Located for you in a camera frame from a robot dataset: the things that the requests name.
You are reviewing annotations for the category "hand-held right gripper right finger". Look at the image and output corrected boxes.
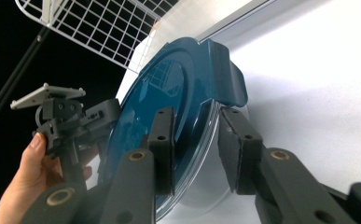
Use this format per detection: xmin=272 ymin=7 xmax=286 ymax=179
xmin=217 ymin=106 xmax=265 ymax=196

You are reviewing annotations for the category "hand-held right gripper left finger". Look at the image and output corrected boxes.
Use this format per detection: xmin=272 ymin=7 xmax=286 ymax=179
xmin=146 ymin=106 xmax=177 ymax=196

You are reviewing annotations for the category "round glass bowl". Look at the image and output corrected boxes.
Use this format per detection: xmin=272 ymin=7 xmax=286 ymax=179
xmin=154 ymin=102 xmax=251 ymax=222

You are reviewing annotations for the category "teal clip-on bowl lid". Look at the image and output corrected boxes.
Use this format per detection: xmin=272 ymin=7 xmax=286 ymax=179
xmin=97 ymin=36 xmax=249 ymax=219

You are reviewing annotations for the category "black stand pole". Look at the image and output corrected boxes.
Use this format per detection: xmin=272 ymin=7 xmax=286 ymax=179
xmin=0 ymin=25 xmax=50 ymax=134

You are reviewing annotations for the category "white wire grid rack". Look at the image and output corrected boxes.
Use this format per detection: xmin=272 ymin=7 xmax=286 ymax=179
xmin=14 ymin=0 xmax=180 ymax=75

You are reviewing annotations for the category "silver metal rail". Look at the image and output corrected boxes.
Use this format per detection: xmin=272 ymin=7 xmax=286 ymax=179
xmin=196 ymin=0 xmax=277 ymax=43

